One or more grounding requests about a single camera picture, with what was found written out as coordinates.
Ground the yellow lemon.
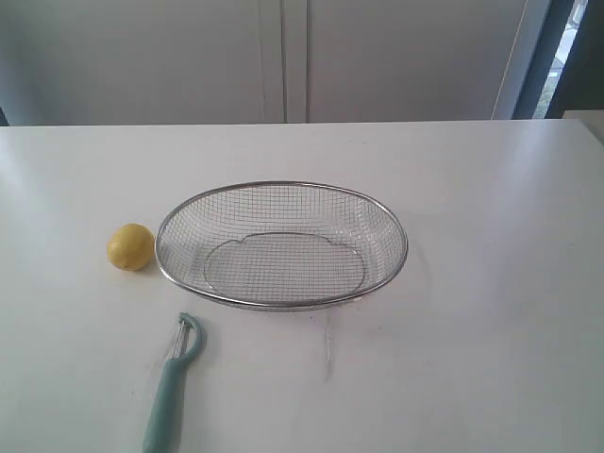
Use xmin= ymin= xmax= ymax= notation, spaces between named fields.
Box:
xmin=107 ymin=223 xmax=155 ymax=272

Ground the teal handled peeler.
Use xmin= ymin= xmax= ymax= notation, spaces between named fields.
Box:
xmin=143 ymin=312 xmax=205 ymax=452

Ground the white side table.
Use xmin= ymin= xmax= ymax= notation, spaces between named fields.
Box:
xmin=563 ymin=109 xmax=604 ymax=142

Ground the oval wire mesh basket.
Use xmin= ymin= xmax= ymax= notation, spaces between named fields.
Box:
xmin=155 ymin=180 xmax=409 ymax=311

